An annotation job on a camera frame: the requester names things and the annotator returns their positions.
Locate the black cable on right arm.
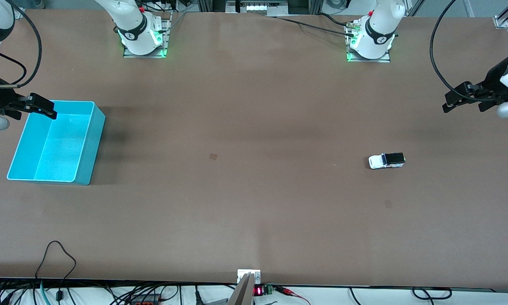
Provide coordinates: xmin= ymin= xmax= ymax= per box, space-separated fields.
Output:
xmin=0 ymin=0 xmax=42 ymax=89

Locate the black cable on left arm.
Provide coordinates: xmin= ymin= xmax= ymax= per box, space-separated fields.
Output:
xmin=430 ymin=0 xmax=508 ymax=103

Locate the long black base cable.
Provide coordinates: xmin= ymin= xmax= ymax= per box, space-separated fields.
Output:
xmin=264 ymin=15 xmax=356 ymax=38

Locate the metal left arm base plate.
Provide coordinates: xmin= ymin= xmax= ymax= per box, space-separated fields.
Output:
xmin=346 ymin=21 xmax=391 ymax=63

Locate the thin black looped cable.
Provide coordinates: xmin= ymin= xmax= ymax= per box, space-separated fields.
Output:
xmin=36 ymin=241 xmax=77 ymax=293

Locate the flat black cable loop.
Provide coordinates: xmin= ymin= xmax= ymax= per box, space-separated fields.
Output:
xmin=411 ymin=287 xmax=452 ymax=300

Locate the aluminium frame with white device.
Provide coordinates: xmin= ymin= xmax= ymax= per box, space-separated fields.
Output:
xmin=225 ymin=0 xmax=289 ymax=17

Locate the white jeep toy black roof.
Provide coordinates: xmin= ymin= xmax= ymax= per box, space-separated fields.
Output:
xmin=368 ymin=152 xmax=406 ymax=170

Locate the thin grey base cable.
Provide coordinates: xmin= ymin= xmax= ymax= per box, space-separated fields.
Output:
xmin=166 ymin=12 xmax=187 ymax=33

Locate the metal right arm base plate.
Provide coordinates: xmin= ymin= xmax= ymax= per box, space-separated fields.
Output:
xmin=123 ymin=12 xmax=172 ymax=58

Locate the white mounting plate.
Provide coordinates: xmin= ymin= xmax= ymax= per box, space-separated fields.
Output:
xmin=237 ymin=269 xmax=261 ymax=284

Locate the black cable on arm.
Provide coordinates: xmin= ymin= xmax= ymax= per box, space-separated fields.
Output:
xmin=430 ymin=0 xmax=508 ymax=103
xmin=0 ymin=0 xmax=42 ymax=89

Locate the cyan plastic storage bin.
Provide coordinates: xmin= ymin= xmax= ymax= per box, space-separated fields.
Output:
xmin=7 ymin=100 xmax=106 ymax=186

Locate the grey camera mount beam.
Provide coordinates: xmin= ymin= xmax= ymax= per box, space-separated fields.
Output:
xmin=227 ymin=272 xmax=255 ymax=305

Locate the red clip lead cable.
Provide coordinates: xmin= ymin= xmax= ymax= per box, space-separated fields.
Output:
xmin=274 ymin=286 xmax=311 ymax=305

